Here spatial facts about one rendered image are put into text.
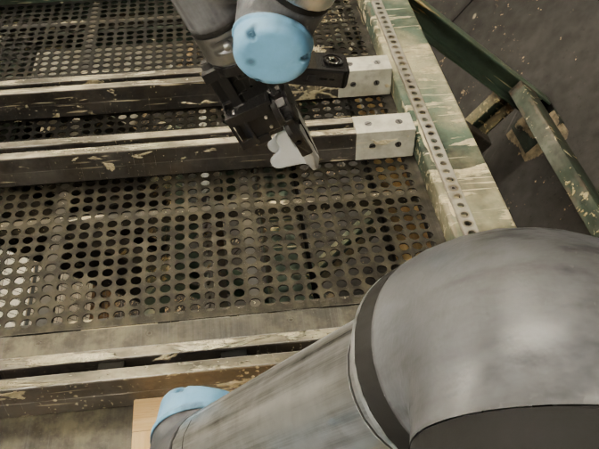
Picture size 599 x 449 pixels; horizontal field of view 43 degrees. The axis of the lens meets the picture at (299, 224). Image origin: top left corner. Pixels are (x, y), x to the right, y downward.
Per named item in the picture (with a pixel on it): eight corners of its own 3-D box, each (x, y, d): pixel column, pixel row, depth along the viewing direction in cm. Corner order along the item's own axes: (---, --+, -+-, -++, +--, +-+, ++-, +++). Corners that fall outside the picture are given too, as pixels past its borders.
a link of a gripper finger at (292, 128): (298, 143, 102) (270, 94, 97) (309, 138, 102) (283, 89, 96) (302, 164, 99) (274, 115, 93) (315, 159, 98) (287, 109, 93)
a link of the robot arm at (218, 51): (246, -8, 91) (251, 23, 85) (262, 23, 94) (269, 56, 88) (191, 19, 92) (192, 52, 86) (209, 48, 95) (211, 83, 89)
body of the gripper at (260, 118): (242, 122, 103) (199, 51, 95) (299, 95, 102) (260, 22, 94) (246, 155, 98) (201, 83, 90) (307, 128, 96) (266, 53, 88)
